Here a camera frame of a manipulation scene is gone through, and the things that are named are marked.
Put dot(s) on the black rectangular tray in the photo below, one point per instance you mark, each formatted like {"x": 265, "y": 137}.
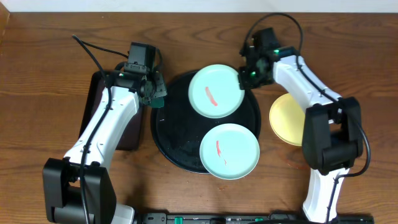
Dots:
{"x": 130, "y": 138}

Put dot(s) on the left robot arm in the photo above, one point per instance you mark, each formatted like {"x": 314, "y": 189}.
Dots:
{"x": 78, "y": 188}

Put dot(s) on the round black tray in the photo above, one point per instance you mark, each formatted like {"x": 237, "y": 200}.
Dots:
{"x": 177, "y": 129}

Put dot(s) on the light blue plate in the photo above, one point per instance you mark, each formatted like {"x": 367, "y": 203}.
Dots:
{"x": 214, "y": 91}
{"x": 229, "y": 151}

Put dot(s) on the yellow plate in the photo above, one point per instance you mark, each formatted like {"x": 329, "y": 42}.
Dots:
{"x": 287, "y": 119}

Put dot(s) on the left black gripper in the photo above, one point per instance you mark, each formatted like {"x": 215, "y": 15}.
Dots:
{"x": 157, "y": 90}

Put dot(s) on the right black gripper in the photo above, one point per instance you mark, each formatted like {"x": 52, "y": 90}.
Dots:
{"x": 244, "y": 82}

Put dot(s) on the green scrubbing sponge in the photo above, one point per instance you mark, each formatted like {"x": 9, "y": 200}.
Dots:
{"x": 157, "y": 102}

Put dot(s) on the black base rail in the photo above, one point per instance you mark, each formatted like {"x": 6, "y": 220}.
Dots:
{"x": 180, "y": 218}

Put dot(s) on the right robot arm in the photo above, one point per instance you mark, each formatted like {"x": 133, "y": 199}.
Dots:
{"x": 333, "y": 137}

